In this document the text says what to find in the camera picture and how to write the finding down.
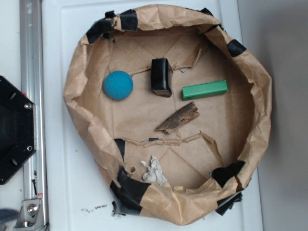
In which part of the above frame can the black rectangular block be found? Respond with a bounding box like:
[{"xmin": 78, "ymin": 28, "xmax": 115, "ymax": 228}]
[{"xmin": 151, "ymin": 58, "xmax": 172, "ymax": 98}]

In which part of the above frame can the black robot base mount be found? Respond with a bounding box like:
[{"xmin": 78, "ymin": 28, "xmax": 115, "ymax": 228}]
[{"xmin": 0, "ymin": 76, "xmax": 36, "ymax": 185}]

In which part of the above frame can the brown wood chip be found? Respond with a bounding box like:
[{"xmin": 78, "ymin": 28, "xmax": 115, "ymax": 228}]
[{"xmin": 155, "ymin": 102, "xmax": 200, "ymax": 134}]

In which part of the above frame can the aluminium extrusion rail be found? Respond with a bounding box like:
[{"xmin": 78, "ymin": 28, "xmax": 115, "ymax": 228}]
[{"xmin": 19, "ymin": 0, "xmax": 50, "ymax": 231}]

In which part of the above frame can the green rectangular block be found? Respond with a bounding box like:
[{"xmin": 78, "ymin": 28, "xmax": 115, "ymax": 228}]
[{"xmin": 182, "ymin": 80, "xmax": 228, "ymax": 101}]

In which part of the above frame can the metal corner bracket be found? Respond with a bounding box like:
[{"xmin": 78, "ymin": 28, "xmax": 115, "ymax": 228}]
[{"xmin": 13, "ymin": 199, "xmax": 45, "ymax": 231}]

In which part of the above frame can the brown paper bag tray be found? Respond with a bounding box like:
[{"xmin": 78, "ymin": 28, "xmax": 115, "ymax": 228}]
[{"xmin": 64, "ymin": 4, "xmax": 272, "ymax": 225}]

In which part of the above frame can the blue dimpled ball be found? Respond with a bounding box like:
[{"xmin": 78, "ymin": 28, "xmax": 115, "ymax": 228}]
[{"xmin": 103, "ymin": 71, "xmax": 133, "ymax": 101}]

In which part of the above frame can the crumpled white paper scrap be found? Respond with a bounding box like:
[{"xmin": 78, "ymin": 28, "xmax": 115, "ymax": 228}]
[{"xmin": 141, "ymin": 155, "xmax": 168, "ymax": 186}]

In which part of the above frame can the white plastic tray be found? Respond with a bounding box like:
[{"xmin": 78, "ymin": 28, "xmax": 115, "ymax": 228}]
[{"xmin": 42, "ymin": 0, "xmax": 263, "ymax": 231}]

